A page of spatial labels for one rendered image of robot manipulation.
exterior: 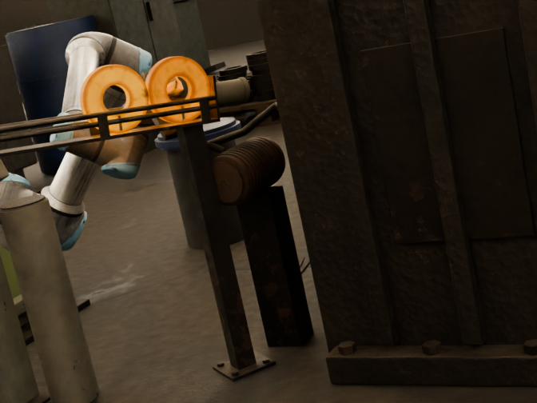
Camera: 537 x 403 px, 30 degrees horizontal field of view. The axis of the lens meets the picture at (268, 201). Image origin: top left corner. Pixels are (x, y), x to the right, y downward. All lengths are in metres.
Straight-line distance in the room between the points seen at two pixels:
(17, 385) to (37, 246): 0.39
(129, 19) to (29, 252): 3.95
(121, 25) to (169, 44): 0.49
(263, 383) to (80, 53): 1.12
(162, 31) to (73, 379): 4.26
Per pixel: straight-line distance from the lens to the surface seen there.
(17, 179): 3.31
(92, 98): 2.27
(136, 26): 6.31
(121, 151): 2.56
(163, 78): 2.32
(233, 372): 2.46
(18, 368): 2.63
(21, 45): 6.15
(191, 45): 10.62
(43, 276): 2.44
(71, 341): 2.50
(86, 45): 3.00
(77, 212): 3.28
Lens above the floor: 0.93
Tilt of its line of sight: 13 degrees down
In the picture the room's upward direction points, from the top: 12 degrees counter-clockwise
